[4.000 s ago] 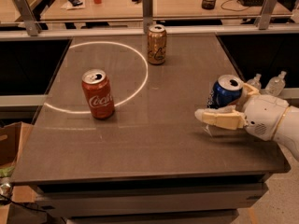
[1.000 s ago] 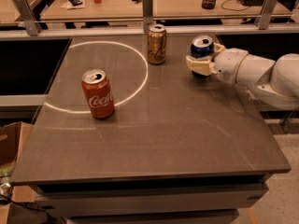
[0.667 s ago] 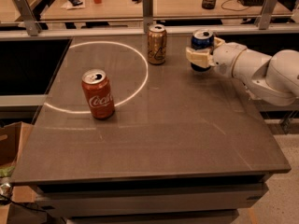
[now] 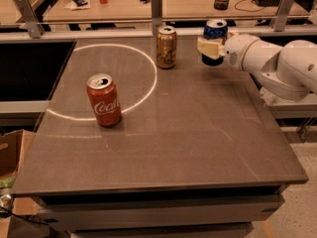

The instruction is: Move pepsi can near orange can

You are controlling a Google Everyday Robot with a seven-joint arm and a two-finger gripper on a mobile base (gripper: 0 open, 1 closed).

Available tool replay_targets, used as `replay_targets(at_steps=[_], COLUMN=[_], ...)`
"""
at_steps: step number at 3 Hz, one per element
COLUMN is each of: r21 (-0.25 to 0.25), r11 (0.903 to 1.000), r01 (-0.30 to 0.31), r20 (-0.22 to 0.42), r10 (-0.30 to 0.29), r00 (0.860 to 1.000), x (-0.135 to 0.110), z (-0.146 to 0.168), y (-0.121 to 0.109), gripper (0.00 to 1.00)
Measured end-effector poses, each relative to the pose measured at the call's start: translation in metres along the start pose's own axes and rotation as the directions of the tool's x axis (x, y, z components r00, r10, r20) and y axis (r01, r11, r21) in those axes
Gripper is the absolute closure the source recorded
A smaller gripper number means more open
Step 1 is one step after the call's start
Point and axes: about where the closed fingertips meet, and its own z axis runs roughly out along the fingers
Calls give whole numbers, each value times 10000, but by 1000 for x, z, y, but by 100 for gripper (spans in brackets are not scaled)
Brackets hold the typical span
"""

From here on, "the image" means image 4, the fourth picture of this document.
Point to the brown cardboard box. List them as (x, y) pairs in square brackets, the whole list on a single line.
[(13, 149)]

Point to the left metal bracket post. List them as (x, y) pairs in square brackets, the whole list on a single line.
[(34, 27)]

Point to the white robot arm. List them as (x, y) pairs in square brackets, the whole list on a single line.
[(289, 72)]

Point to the metal bracket post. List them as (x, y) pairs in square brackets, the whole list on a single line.
[(278, 22), (156, 7), (34, 27)]

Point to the red Coca-Cola can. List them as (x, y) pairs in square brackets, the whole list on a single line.
[(102, 93)]

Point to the middle metal bracket post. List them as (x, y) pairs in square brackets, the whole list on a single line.
[(156, 7)]

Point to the clear plastic bottle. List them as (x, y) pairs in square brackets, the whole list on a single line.
[(267, 96)]

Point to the blue Pepsi can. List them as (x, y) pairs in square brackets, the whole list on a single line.
[(214, 29)]

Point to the orange gold soda can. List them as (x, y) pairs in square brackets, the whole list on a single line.
[(166, 47)]

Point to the black mesh pen cup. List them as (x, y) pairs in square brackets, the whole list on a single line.
[(221, 4)]

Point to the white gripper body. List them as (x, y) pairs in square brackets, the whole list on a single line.
[(234, 52)]

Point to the right metal bracket post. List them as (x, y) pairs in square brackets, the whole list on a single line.
[(278, 22)]

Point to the grey table drawer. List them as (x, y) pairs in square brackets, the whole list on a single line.
[(166, 208)]

